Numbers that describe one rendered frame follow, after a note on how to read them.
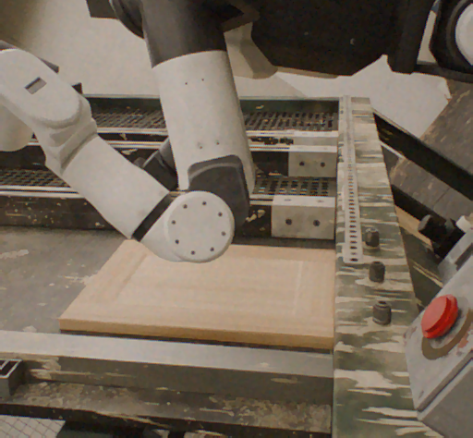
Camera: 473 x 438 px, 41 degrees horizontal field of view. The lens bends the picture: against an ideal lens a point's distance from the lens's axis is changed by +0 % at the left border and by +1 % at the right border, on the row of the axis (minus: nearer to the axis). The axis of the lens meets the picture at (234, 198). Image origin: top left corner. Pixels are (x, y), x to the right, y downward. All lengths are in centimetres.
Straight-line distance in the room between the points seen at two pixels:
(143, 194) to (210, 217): 8
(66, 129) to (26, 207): 73
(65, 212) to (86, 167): 68
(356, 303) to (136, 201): 39
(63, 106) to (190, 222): 19
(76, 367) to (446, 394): 51
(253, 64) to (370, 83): 414
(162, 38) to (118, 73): 625
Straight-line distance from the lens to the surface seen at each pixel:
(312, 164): 168
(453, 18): 91
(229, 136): 70
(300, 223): 127
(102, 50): 698
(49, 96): 72
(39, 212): 142
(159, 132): 192
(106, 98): 275
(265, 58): 88
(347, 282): 100
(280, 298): 102
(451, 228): 120
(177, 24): 71
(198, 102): 70
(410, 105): 503
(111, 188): 71
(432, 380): 52
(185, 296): 103
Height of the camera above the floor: 115
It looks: 2 degrees down
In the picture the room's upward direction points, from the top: 57 degrees counter-clockwise
